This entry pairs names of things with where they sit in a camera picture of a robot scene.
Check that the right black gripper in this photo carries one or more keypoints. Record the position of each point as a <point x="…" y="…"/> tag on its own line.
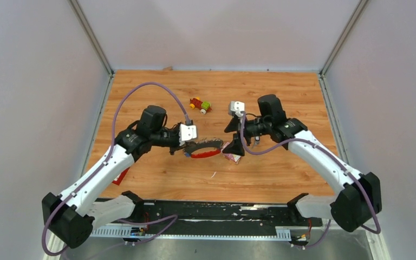
<point x="235" y="147"/>

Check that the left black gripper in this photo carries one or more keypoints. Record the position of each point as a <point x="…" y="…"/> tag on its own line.
<point x="177" y="148"/>

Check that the metal key holder red handle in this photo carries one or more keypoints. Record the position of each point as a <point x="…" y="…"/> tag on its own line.
<point x="206" y="148"/>

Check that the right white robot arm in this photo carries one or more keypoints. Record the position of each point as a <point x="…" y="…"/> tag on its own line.
<point x="357" y="196"/>

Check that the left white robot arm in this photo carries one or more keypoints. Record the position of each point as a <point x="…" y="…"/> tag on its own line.
<point x="73" y="214"/>

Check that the pink card packet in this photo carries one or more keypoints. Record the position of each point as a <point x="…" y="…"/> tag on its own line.
<point x="231" y="157"/>

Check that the colourful toy brick car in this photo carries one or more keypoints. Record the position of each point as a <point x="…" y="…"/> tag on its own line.
<point x="203" y="106"/>

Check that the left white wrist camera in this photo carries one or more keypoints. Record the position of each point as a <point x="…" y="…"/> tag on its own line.
<point x="187" y="132"/>

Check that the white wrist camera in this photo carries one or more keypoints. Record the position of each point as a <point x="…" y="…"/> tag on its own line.
<point x="187" y="132"/>
<point x="236" y="108"/>

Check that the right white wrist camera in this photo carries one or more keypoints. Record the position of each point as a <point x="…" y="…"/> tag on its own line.
<point x="236" y="108"/>

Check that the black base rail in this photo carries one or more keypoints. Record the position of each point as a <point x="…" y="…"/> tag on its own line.
<point x="217" y="219"/>

